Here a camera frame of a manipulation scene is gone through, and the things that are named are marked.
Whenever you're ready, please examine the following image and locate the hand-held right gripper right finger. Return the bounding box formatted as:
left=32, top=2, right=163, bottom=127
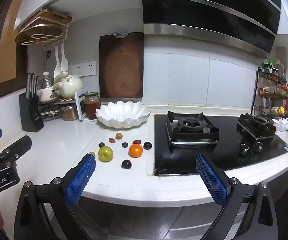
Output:
left=195, top=154, right=279, bottom=240

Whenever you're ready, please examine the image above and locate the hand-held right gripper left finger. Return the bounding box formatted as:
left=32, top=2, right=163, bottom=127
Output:
left=14, top=153, right=97, bottom=240

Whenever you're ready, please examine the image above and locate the green plum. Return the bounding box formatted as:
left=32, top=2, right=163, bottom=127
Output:
left=98, top=146, right=114, bottom=162

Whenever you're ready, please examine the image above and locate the orange mandarin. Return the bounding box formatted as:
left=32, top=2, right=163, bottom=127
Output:
left=128, top=144, right=144, bottom=158

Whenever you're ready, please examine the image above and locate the white scalloped ceramic bowl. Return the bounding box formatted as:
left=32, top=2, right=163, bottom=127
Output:
left=95, top=100, right=152, bottom=130

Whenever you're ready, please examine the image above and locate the black knife block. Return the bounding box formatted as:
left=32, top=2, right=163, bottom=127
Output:
left=19, top=92, right=44, bottom=132

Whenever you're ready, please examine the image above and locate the black glass gas cooktop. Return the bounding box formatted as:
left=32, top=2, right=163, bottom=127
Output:
left=153, top=114, right=288, bottom=177

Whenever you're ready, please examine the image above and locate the steel pan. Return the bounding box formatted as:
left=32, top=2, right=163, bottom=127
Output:
left=40, top=110, right=61, bottom=123

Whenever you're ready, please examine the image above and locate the black burner grate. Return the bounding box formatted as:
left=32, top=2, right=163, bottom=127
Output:
left=166, top=111, right=219, bottom=147
left=237, top=112, right=277, bottom=140

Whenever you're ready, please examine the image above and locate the white cooking pot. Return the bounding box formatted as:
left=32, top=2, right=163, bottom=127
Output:
left=38, top=86, right=59, bottom=103

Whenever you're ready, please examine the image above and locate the bronze lidded pot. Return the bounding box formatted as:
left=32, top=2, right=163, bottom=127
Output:
left=59, top=105, right=79, bottom=121

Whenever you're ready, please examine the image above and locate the metal corner shelf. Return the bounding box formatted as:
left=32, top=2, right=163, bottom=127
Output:
left=38, top=96, right=78, bottom=115

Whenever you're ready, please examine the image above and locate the dark base cabinet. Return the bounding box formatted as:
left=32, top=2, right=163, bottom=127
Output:
left=41, top=160, right=288, bottom=240

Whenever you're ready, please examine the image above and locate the steel pot with lid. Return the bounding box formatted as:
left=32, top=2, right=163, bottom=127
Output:
left=38, top=71, right=56, bottom=90

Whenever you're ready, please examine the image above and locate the glass jar of red sauce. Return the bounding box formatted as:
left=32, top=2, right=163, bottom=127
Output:
left=83, top=92, right=101, bottom=120

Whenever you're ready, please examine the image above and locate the cream ceramic pot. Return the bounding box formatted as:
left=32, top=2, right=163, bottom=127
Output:
left=53, top=72, right=84, bottom=98

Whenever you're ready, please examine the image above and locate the brown wooden door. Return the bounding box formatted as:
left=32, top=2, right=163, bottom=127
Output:
left=0, top=0, right=34, bottom=105

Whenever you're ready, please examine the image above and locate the white plastic spoon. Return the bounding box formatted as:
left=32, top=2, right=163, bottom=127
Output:
left=60, top=42, right=69, bottom=72

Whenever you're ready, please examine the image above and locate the round wooden board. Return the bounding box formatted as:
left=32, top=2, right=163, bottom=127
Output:
left=15, top=24, right=66, bottom=44

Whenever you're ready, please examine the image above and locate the brown wooden cutting board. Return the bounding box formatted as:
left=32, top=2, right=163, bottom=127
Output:
left=99, top=32, right=144, bottom=99

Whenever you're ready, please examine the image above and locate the green cap seasoning bottle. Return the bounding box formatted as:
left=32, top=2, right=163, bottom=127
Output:
left=263, top=59, right=273, bottom=73

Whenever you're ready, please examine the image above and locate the white plastic jug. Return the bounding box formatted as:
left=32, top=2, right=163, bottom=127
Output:
left=274, top=59, right=284, bottom=77

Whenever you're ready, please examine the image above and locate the rectangular wooden chopping board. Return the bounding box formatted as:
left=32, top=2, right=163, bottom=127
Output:
left=38, top=8, right=72, bottom=25

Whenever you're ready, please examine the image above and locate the black range hood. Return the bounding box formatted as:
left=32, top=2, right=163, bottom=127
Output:
left=139, top=0, right=282, bottom=54

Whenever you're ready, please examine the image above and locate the black wire spice rack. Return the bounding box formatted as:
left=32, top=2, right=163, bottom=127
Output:
left=250, top=67, right=288, bottom=120

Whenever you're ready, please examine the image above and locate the white wire wall rack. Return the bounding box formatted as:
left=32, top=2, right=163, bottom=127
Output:
left=15, top=8, right=72, bottom=47

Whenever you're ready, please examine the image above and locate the clear wall hook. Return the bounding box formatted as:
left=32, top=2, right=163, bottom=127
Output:
left=114, top=27, right=129, bottom=38

